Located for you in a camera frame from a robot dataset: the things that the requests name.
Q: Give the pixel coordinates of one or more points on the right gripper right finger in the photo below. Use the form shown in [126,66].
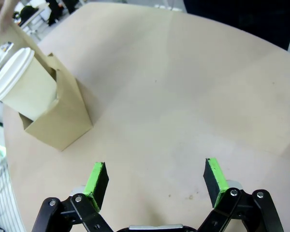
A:
[220,191]

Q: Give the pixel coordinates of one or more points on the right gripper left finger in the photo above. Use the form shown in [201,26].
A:
[91,193]

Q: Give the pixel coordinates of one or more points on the brown cardboard cup carrier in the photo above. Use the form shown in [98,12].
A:
[62,116]

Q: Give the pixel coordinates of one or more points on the white paper cup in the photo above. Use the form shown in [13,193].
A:
[31,87]

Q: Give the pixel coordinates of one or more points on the white plastic cup lid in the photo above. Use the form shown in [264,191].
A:
[9,72]

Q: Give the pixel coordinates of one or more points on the person's right hand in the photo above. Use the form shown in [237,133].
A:
[2,14]

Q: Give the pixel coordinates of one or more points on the white ribbed panel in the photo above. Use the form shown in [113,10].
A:
[7,205]

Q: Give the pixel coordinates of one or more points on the person's black hoodie torso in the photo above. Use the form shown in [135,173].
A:
[244,17]

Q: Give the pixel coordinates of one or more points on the white background workbench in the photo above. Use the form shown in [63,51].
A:
[36,21]

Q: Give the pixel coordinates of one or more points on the person in dark clothes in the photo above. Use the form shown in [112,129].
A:
[54,12]

